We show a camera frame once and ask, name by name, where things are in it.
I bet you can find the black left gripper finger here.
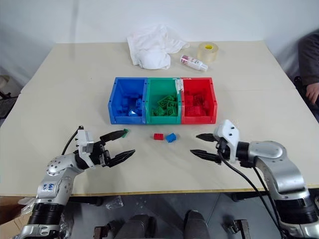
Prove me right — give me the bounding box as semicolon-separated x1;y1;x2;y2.
99;130;127;144
109;149;137;167

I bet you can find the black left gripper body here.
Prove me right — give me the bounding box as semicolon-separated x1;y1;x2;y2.
89;138;112;168

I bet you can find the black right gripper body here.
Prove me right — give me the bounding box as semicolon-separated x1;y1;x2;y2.
215;137;229;163

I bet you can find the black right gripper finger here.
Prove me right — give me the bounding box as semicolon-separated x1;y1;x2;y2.
195;133;216;143
189;149;222;164

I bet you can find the white tape strip on bins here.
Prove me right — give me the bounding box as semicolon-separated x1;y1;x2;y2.
173;77;192;95

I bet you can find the bystander bare hand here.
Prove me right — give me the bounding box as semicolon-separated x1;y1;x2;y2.
306;83;319;105

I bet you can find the small blue building block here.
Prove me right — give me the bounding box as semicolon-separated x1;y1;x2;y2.
165;132;180;144

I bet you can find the red plastic bin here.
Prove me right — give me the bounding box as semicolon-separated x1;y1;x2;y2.
179;77;218;125

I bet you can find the blue plastic bin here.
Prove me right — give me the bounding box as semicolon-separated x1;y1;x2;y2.
107;76;149;125

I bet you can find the clear plastic bag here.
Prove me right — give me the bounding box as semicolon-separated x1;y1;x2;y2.
104;195;124;210

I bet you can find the green plastic bin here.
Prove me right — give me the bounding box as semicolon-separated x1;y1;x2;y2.
145;77;183;125

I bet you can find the dark rounded shape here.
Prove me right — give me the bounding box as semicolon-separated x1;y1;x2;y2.
183;209;210;239
115;214;157;239

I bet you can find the small white bottle red label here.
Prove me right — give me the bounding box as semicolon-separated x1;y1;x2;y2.
179;54;209;72

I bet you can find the clear packing tape roll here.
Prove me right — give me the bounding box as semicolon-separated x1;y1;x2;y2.
197;42;219;65

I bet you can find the white rounded cloth bundle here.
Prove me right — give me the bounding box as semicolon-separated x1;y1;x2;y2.
137;48;172;70

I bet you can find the crumpled white cloth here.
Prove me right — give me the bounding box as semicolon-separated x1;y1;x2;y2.
126;23;190;66

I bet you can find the brown cardboard box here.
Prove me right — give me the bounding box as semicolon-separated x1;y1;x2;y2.
0;196;35;239

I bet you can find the dark equipment stand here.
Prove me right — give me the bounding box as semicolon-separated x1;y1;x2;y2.
0;74;12;120

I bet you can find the bystander dark grey sleeve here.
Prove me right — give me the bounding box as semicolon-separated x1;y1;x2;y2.
298;30;319;87

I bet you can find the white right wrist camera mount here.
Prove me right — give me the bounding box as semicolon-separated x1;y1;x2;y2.
212;119;240;164

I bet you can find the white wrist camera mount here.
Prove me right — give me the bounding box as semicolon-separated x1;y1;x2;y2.
75;126;95;154
212;119;240;164

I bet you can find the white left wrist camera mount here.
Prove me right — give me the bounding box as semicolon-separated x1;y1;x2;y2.
75;126;95;154

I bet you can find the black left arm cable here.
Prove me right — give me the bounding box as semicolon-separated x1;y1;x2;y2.
61;125;83;155

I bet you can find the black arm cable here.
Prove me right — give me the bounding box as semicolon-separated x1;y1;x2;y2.
251;165;281;217
61;125;83;155
219;148;285;239

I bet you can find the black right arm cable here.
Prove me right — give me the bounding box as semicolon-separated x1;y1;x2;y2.
251;165;281;217
219;148;285;239

